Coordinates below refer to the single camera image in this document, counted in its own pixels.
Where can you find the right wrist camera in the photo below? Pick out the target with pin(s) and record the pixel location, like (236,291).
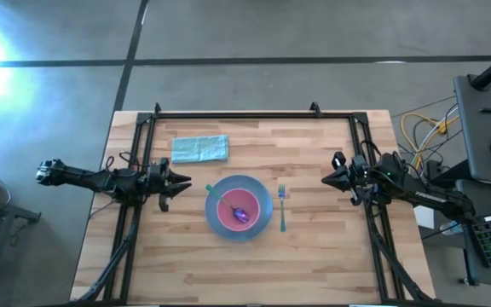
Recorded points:
(338,160)

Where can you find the black aluminium table frame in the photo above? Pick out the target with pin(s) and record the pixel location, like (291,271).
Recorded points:
(250,115)

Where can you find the dark grey low desk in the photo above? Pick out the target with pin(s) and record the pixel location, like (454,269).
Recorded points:
(471,192)

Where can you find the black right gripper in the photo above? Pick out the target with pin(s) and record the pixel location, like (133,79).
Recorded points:
(359,177)

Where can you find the pink bowl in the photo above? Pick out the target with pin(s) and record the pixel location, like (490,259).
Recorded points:
(247,200)

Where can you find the black desk support beam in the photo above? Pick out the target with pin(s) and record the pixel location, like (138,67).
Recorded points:
(456,170)

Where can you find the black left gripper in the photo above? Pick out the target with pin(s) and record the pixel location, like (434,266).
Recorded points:
(158,179)

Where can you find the blue-grey round plate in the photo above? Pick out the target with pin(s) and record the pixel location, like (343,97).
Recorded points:
(245,181)

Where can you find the clear plastic water bottle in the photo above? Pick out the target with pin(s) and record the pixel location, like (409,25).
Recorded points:
(452,228)

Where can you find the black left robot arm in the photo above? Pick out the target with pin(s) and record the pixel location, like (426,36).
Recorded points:
(83,179)

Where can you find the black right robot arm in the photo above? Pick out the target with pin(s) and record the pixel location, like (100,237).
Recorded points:
(424,194)

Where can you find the grey desk top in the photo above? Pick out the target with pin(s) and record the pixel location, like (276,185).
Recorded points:
(475,140)

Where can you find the teal folded cloth napkin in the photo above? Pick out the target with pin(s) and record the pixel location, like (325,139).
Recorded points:
(200,148)

